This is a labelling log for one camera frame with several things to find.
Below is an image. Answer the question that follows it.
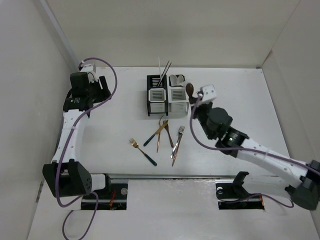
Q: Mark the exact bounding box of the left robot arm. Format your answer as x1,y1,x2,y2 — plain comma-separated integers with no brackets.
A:
42,70,112,199

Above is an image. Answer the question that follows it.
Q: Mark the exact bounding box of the black slotted utensil container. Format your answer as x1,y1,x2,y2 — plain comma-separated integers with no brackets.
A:
146,75,169,117

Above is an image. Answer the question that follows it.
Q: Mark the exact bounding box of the large white ceramic spoon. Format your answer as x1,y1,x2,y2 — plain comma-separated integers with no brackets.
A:
169,74,179,87

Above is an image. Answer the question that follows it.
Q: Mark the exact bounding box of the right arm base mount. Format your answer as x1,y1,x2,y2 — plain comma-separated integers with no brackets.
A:
215,171,265,210

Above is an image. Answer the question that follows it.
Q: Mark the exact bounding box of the white slotted utensil container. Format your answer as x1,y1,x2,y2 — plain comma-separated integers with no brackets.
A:
167,74,190,118

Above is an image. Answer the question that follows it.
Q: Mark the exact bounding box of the copper spoon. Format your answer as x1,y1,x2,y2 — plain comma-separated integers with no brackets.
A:
185,83,197,105

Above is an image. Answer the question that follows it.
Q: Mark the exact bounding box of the silver copper fork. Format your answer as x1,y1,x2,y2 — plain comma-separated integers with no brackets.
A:
170,125,185,159

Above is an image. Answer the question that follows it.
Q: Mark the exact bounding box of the gold fork green handle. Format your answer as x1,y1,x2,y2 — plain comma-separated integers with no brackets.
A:
129,138,158,167

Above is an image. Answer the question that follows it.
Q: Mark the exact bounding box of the copper knife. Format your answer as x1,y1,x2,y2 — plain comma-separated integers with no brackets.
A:
156,115,164,153

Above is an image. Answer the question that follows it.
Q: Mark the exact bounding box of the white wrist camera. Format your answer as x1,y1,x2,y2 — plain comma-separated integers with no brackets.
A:
79,63,96,74
199,84,217,105

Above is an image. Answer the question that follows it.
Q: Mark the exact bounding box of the small white ceramic spoon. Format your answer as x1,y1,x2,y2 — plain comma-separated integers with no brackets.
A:
176,75,186,87

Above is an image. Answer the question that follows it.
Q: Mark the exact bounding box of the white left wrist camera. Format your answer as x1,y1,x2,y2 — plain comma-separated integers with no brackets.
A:
79,63,96,74

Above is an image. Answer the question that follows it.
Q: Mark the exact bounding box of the aluminium rail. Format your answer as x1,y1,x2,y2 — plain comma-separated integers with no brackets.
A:
49,68,301,183

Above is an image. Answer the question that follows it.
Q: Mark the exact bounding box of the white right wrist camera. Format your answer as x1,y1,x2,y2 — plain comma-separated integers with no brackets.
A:
199,84,217,105

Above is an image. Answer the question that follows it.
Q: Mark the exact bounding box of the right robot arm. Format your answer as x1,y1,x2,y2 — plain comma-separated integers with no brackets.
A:
190,103,320,211

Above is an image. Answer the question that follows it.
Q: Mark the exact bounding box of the white chopstick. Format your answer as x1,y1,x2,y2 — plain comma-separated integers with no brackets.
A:
158,56,162,86
158,60,172,88

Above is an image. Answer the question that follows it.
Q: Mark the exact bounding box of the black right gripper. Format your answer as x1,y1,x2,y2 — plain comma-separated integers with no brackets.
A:
188,96,214,140

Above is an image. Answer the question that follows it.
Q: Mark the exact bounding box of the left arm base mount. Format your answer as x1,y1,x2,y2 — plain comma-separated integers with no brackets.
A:
80,179,128,211

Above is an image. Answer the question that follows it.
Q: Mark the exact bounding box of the gold knife green handle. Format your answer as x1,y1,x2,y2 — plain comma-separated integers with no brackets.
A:
143,120,168,147

